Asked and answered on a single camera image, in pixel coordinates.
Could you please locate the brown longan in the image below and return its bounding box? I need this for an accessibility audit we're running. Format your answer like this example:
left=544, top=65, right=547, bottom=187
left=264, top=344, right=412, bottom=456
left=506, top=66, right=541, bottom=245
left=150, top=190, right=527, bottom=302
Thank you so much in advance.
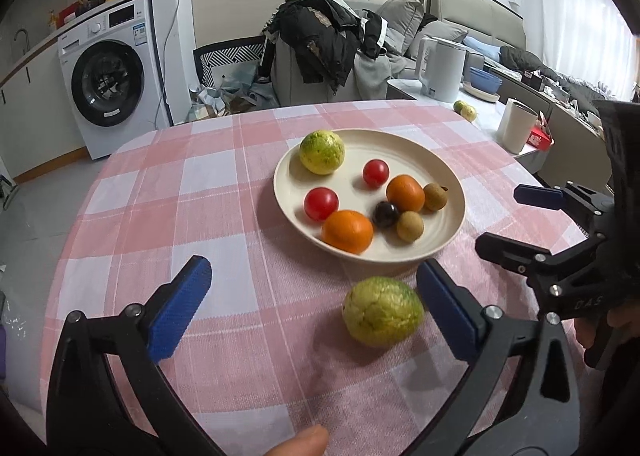
left=423, top=182, right=448, bottom=212
left=396, top=211, right=424, bottom=242

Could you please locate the small orange tangerine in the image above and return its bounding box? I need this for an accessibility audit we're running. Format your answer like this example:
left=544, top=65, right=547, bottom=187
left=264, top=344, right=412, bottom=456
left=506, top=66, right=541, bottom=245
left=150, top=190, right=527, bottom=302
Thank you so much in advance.
left=386, top=174, right=425, bottom=212

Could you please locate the dark plum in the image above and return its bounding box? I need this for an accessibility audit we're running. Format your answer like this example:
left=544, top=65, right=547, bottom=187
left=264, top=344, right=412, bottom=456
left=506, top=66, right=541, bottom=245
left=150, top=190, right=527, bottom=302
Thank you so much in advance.
left=372, top=200, right=400, bottom=230

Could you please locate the green bumpy guava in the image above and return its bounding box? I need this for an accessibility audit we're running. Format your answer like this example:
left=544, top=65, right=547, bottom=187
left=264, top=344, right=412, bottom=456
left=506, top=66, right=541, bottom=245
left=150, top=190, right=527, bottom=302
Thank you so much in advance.
left=342, top=276, right=425, bottom=349

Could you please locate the red tomato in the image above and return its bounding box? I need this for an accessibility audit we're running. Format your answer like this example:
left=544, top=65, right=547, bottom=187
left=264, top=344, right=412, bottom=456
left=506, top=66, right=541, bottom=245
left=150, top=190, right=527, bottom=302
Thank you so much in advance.
left=304, top=187, right=340, bottom=222
left=362, top=159, right=390, bottom=190

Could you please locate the large orange tangerine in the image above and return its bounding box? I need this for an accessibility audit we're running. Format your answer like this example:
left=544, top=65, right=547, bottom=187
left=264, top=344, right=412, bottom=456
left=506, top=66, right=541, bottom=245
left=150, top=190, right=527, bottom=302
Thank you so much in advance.
left=320, top=210, right=374, bottom=254

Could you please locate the smooth yellow guava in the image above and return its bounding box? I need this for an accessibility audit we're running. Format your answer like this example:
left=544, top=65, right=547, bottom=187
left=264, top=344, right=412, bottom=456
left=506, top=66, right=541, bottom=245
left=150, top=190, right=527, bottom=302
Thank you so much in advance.
left=298, top=130, right=345, bottom=176

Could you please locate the person right hand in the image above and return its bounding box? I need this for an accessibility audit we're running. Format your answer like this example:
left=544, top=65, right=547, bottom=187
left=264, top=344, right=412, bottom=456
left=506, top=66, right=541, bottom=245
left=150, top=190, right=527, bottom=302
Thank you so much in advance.
left=574, top=299, right=640, bottom=349

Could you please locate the person left hand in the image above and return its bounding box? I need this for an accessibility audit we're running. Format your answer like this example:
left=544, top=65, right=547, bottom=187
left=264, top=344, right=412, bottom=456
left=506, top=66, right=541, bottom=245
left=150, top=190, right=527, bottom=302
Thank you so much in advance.
left=266, top=424, right=329, bottom=456

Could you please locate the red box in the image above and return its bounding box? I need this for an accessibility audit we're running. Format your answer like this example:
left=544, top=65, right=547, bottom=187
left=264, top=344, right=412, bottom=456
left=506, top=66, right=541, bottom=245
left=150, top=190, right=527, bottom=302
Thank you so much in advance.
left=527, top=112, right=554, bottom=152

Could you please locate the white tumbler cup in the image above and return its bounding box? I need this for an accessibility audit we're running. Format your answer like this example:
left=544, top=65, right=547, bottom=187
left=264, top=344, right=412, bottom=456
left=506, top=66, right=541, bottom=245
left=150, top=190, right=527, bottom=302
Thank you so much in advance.
left=497, top=98, right=538, bottom=154

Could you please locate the white side table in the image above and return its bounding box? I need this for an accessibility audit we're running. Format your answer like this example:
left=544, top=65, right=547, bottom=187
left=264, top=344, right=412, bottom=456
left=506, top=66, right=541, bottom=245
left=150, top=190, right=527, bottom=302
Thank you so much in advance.
left=387, top=79, right=548, bottom=174

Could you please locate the yellow fruit on side table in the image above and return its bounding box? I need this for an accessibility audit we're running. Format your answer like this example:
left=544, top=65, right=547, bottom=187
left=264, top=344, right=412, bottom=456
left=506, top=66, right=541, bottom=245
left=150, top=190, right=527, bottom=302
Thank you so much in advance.
left=460, top=104, right=476, bottom=122

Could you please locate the blue bowl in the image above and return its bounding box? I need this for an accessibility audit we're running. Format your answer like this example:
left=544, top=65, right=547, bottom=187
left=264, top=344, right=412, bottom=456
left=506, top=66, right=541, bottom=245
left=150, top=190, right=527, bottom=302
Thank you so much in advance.
left=469, top=67, right=502, bottom=94

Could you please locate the cream round plate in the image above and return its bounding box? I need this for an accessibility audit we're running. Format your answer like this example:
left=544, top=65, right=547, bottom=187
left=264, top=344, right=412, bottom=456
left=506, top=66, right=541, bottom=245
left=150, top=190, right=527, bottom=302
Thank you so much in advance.
left=272, top=129, right=466, bottom=265

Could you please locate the white electric kettle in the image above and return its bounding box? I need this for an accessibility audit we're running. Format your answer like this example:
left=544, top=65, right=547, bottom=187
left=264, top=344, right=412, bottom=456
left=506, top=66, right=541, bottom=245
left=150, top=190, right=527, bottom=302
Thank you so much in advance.
left=414, top=37, right=466, bottom=103

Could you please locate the pink checkered tablecloth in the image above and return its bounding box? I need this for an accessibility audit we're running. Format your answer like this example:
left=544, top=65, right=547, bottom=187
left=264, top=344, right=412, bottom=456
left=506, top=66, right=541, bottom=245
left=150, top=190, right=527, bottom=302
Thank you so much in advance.
left=40, top=101, right=582, bottom=455

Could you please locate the grey sofa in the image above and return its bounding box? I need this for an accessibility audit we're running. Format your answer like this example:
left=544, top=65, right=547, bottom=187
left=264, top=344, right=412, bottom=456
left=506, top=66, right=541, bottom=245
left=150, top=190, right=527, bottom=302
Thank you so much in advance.
left=349, top=0, right=640, bottom=148

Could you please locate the grey cushion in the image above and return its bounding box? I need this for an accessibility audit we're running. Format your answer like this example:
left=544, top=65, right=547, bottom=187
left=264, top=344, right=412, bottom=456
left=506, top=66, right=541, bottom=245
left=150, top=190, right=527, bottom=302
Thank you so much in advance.
left=376, top=0, right=426, bottom=55

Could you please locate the pile of dark clothes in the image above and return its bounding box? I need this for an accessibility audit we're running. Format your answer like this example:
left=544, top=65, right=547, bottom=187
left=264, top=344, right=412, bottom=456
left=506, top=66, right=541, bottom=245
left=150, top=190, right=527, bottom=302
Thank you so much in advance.
left=262, top=0, right=387, bottom=91

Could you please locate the black mesh chair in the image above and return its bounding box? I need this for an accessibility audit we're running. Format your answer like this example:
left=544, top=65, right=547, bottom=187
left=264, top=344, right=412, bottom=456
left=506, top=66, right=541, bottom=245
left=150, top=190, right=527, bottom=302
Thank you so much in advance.
left=193, top=36, right=265, bottom=88

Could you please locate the white washing machine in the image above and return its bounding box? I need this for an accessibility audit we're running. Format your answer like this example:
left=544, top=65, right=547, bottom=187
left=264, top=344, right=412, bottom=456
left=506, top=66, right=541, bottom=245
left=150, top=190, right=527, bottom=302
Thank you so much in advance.
left=58, top=0, right=172, bottom=159

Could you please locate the kitchen faucet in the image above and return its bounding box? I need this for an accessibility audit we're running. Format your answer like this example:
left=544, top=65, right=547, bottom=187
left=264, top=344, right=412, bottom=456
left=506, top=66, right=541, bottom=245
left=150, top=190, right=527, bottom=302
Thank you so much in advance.
left=14, top=28, right=32, bottom=83

